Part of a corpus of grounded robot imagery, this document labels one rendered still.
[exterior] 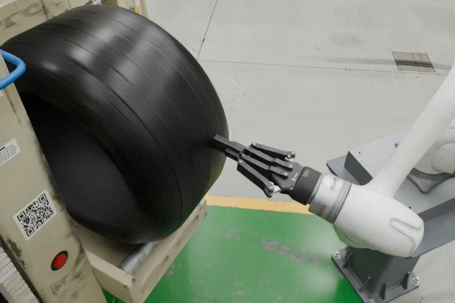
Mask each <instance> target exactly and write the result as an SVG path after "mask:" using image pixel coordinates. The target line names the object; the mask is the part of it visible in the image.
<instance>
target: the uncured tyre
mask: <svg viewBox="0 0 455 303"><path fill-rule="evenodd" d="M0 49H1V50H4V51H6V52H8V53H10V54H12V55H14V56H16V57H18V58H20V59H21V60H22V61H23V62H24V63H25V65H26V70H25V72H24V73H23V74H22V75H21V76H20V77H19V78H18V79H16V80H15V81H14V85H15V87H16V90H17V92H18V95H19V96H20V99H21V101H22V104H23V106H24V109H25V110H26V113H27V115H28V118H29V120H30V123H31V124H32V127H33V129H34V132H35V134H36V136H37V139H38V141H39V144H40V146H41V149H42V151H43V154H44V156H45V159H46V160H47V163H48V165H49V167H50V169H51V172H52V174H53V177H54V179H55V180H56V183H57V186H58V188H59V190H60V193H61V195H62V197H63V200H64V202H65V204H66V209H67V211H68V213H69V215H70V217H71V218H72V219H73V220H75V221H77V222H78V223H79V224H81V225H83V226H84V227H86V228H88V229H89V230H91V231H93V232H94V233H97V234H99V235H101V236H103V237H106V238H108V239H111V240H114V241H118V242H122V243H146V242H153V241H160V240H162V239H164V238H166V237H168V236H170V234H172V233H173V232H175V231H176V230H178V229H179V228H180V227H181V226H182V225H183V224H184V223H185V221H186V220H187V218H188V217H189V215H191V213H192V212H193V211H194V209H195V208H196V207H197V205H198V204H199V203H200V201H201V200H202V199H203V197H204V196H205V195H206V194H207V192H208V191H209V189H210V188H211V187H212V186H213V184H214V183H215V181H216V180H217V179H218V178H219V176H220V174H221V172H222V170H223V167H224V164H225V161H226V158H227V156H226V155H225V154H224V153H223V152H221V151H219V150H217V149H215V148H213V147H212V146H213V138H214V137H215V136H216V135H220V136H222V137H224V138H226V139H228V140H230V138H229V130H228V122H227V119H226V116H225V112H224V109H223V106H222V104H221V101H220V98H219V96H218V94H217V92H216V90H215V88H214V86H213V84H212V82H211V80H210V79H209V77H208V75H207V74H206V72H205V71H204V69H203V68H202V66H201V65H200V64H199V63H198V61H197V60H196V58H195V57H194V56H193V55H192V54H191V53H190V52H189V51H188V50H187V49H186V48H185V47H184V46H183V45H182V44H181V43H180V42H179V41H178V40H177V39H176V38H175V37H173V36H172V35H171V34H169V33H168V32H167V31H166V30H165V29H163V28H162V27H160V26H159V25H157V24H156V23H154V22H153V21H151V20H149V19H148V18H146V17H144V16H142V15H140V14H138V13H136V12H134V11H131V10H129V9H126V8H123V7H119V6H115V5H106V4H97V5H84V6H79V7H75V8H72V9H70V10H68V11H65V12H64V13H62V14H60V15H58V16H56V17H54V18H51V19H49V20H47V21H45V22H43V23H41V24H39V25H37V26H35V27H33V28H30V29H28V30H26V31H24V32H22V33H20V34H18V35H16V36H14V37H12V38H10V39H8V40H7V41H6V42H4V44H2V46H0Z"/></svg>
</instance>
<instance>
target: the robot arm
mask: <svg viewBox="0 0 455 303"><path fill-rule="evenodd" d="M212 147H213V148H215V149H217V150H219V151H221V152H223V153H224V154H225V155H226V156H227V157H229V158H231V159H233V160H235V161H237V163H238V164H237V168H236V170H237V171H238V172H240V173H241V174H242V175H244V176H245V177H246V178H247V179H248V180H250V181H251V182H252V183H254V184H255V185H256V186H258V187H259V188H260V189H262V190H263V192H264V194H265V195H266V196H267V197H268V198H271V197H272V195H273V194H275V193H278V192H280V193H282V194H287V195H289V196H290V198H291V199H292V200H294V201H296V202H298V203H300V204H303V205H304V206H306V205H307V204H309V208H308V211H309V212H310V213H312V214H315V215H316V216H319V217H320V218H323V219H324V220H327V222H329V223H332V224H333V225H334V230H335V232H336V234H337V236H338V237H339V239H340V240H341V241H342V242H344V243H346V244H347V245H348V246H351V247H354V248H369V249H371V250H378V251H380V252H382V253H384V254H389V255H392V256H400V257H409V256H410V255H411V254H412V253H413V252H414V251H415V250H416V249H417V247H418V246H419V245H420V243H421V241H422V238H423V233H424V223H423V220H422V219H421V218H420V217H419V216H418V215H417V214H416V213H414V212H413V211H412V210H411V209H409V208H408V207H407V206H405V205H403V204H402V203H400V202H398V201H397V200H395V199H394V196H395V194H396V192H397V190H398V189H399V186H400V185H401V184H402V182H403V181H404V179H405V178H407V179H408V180H410V181H411V182H412V183H413V184H414V185H416V186H417V188H418V189H419V191H420V192H421V193H428V192H429V190H430V189H432V188H433V187H435V186H436V185H438V184H440V183H442V182H444V181H445V180H447V179H449V178H452V177H455V62H454V64H453V66H452V68H451V70H450V71H449V73H448V75H447V76H446V78H445V80H444V81H443V82H442V84H441V86H440V87H439V88H438V90H437V92H436V93H435V94H434V96H433V97H432V98H431V100H430V102H429V103H428V104H427V106H426V107H425V109H424V110H423V111H422V113H421V114H420V116H419V117H418V118H417V119H416V121H415V123H414V124H413V125H412V127H411V128H410V130H409V131H408V132H407V133H406V135H405V137H404V138H403V139H402V141H398V142H397V143H396V144H395V147H396V149H395V151H394V152H393V153H392V154H391V156H390V158H389V159H388V160H387V161H386V163H385V164H384V166H383V167H382V168H381V169H380V170H379V172H378V173H377V174H376V176H375V177H374V178H373V179H372V180H371V182H369V183H368V184H366V185H362V186H359V185H354V184H353V183H350V182H349V181H346V180H344V179H341V178H339V177H337V176H335V175H333V174H331V173H329V172H326V173H325V174H324V176H323V177H322V176H320V175H321V174H322V173H321V172H319V171H316V170H314V169H312V168H310V167H308V166H305V167H302V166H301V165H300V164H299V163H298V162H296V161H295V154H296V153H295V152H294V151H283V150H281V149H276V148H273V147H269V146H266V145H262V144H259V143H255V142H252V143H251V145H249V146H244V145H242V144H240V143H238V142H235V141H230V140H228V139H226V138H224V137H222V136H220V135H216V136H215V137H214V138H213V146H212ZM270 182H271V183H270Z"/></svg>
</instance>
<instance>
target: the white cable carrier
mask: <svg viewBox="0 0 455 303"><path fill-rule="evenodd" d="M3 246H4V244H3V242H2V241H0V292H1V293H2V295H3V296H4V297H5V299H6V300H7V301H8V302H9V303H41V300H40V299H39V298H38V297H36V296H34V295H33V293H32V292H31V290H30V288H29V287H28V285H27V284H26V283H25V281H24V280H23V278H22V276H20V275H19V272H18V271H17V270H16V267H15V266H14V265H13V263H12V262H11V261H10V259H9V258H8V256H7V254H6V253H5V252H4V249H3V248H2V247H3Z"/></svg>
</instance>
